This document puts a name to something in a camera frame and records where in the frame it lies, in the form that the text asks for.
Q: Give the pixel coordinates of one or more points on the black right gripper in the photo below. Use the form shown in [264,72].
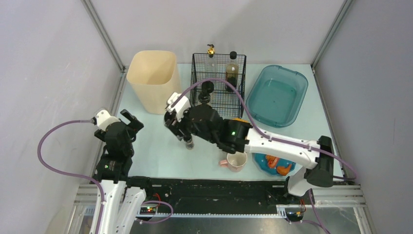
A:
[178,124]

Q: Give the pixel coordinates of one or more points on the small pepper shaker jar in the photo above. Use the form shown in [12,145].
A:
[189,142]

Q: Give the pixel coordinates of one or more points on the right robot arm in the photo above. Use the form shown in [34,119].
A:
[233,136]

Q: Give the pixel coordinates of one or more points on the clear bottle gold pump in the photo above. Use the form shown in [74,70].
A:
[211,62]

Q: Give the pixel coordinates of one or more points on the yellow dotted plate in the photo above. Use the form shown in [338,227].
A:
[241,120]

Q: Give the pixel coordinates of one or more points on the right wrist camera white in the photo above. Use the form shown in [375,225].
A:
[178,104]

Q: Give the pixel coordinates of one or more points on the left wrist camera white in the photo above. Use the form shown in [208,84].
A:
[103,119]

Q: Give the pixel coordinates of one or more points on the pink white mug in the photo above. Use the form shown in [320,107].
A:
[234,162]

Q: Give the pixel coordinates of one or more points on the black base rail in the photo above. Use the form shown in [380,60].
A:
[218,197]

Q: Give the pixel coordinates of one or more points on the teal plastic basin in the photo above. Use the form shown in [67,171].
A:
[277,95]

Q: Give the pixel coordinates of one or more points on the beige plastic bin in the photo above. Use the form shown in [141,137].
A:
[154,77]

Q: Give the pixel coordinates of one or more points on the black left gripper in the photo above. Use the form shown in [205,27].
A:
[122,126]

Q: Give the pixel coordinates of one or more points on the food scraps on blue plate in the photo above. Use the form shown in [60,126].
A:
[281,166]

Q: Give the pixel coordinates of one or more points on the brown sauce bottle black cap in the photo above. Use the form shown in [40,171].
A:
[232,69]

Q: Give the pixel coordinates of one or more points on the blue dotted plate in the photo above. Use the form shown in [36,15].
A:
[262,164]

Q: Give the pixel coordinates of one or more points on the black wire basket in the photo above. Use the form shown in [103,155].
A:
[224,101]

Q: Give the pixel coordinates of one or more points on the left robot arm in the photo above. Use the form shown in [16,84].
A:
[117,202]

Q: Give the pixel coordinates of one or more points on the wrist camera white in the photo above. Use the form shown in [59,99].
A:
[103,119]
[178,104]

